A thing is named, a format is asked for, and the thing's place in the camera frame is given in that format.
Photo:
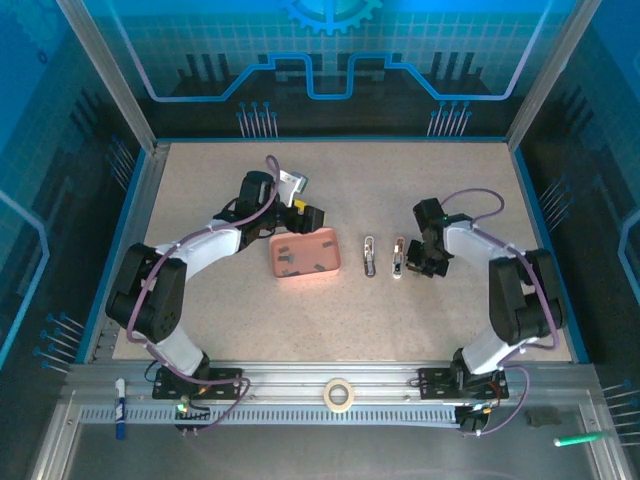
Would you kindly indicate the pink plastic tray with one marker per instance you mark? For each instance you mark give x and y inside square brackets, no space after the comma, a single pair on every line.
[307,255]

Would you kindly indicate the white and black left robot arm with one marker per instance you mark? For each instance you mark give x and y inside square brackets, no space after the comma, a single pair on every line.
[210,247]

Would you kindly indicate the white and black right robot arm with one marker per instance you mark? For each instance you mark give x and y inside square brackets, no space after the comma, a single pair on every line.
[470,240]

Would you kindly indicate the small black controller board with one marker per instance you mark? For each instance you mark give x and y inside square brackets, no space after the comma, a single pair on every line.
[470,422]
[192,417]

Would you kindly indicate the beige tape roll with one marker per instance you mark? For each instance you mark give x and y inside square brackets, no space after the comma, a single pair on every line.
[327,395]

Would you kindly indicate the green pen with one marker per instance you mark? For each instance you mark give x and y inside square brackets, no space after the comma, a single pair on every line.
[582,439]

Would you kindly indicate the blue white marker pen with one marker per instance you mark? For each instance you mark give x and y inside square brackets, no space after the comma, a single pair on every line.
[120,415]

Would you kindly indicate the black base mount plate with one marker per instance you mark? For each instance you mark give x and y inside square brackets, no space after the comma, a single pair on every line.
[435,382]
[225,382]

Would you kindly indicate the aluminium side frame rail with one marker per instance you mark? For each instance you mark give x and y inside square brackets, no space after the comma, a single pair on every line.
[135,225]

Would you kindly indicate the aluminium frame post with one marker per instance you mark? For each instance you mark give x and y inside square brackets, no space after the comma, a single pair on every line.
[545,85]
[115,85]

